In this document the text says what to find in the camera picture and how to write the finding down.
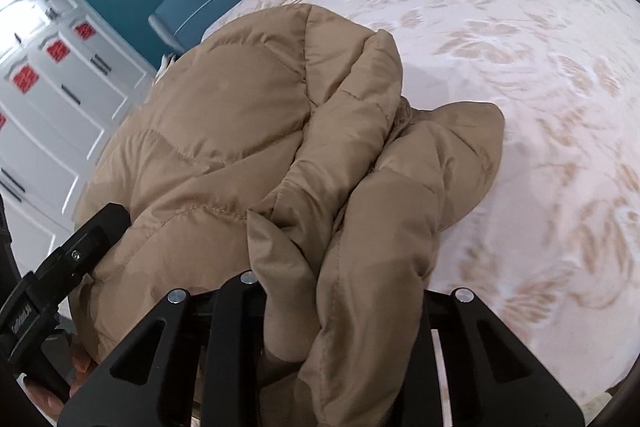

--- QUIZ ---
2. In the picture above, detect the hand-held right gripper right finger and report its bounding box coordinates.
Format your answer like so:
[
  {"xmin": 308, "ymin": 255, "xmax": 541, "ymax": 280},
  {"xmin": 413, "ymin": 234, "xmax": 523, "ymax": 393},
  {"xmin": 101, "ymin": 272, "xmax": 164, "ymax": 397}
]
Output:
[{"xmin": 424, "ymin": 287, "xmax": 586, "ymax": 427}]

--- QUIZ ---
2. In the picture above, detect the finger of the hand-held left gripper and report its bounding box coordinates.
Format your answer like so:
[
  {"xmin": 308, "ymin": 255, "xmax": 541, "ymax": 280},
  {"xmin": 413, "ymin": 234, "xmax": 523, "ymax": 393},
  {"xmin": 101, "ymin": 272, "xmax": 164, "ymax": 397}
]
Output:
[{"xmin": 36, "ymin": 202, "xmax": 132, "ymax": 295}]

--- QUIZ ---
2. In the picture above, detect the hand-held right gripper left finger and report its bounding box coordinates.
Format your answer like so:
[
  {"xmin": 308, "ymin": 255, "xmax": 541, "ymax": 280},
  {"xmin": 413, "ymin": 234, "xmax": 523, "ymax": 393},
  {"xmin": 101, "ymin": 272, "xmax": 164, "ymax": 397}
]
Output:
[{"xmin": 59, "ymin": 271, "xmax": 273, "ymax": 427}]

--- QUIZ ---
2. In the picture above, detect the tan puffer jacket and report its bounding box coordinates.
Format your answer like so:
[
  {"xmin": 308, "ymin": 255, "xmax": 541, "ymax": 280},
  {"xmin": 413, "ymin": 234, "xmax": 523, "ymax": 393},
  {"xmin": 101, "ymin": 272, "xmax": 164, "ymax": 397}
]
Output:
[{"xmin": 67, "ymin": 3, "xmax": 506, "ymax": 427}]

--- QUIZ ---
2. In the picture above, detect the person's left hand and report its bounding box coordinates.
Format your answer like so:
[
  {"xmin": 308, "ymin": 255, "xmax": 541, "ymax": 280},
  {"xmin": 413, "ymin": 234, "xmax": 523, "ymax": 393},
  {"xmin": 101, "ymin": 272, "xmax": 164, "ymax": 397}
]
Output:
[{"xmin": 22, "ymin": 342, "xmax": 103, "ymax": 420}]

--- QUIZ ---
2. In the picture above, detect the white wardrobe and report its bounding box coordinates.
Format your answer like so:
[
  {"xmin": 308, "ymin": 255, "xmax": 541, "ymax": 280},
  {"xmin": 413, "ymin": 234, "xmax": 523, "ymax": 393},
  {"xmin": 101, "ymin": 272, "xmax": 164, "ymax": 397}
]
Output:
[{"xmin": 0, "ymin": 0, "xmax": 157, "ymax": 293}]

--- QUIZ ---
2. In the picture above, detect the white floral bedspread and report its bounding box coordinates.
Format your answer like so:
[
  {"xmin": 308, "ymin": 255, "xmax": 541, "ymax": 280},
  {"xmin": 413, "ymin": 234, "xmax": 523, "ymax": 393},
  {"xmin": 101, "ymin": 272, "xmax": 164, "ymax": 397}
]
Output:
[{"xmin": 152, "ymin": 0, "xmax": 640, "ymax": 408}]

